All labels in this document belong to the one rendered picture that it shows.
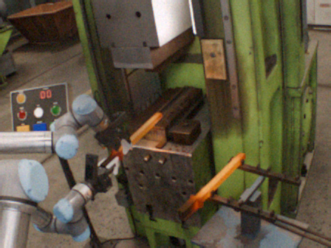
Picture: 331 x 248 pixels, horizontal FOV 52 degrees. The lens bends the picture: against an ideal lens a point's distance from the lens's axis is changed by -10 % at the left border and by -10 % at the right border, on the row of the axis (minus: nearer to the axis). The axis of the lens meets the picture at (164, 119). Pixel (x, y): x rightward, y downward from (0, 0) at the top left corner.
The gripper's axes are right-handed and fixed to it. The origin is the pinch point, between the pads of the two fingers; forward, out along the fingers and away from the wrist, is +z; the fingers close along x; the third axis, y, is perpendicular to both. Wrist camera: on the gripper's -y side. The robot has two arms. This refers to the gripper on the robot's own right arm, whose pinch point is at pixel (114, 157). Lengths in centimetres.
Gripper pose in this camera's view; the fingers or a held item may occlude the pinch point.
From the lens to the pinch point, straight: 147.4
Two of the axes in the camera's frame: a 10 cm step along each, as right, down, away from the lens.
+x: 8.7, 1.0, -4.9
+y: 1.5, 8.8, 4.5
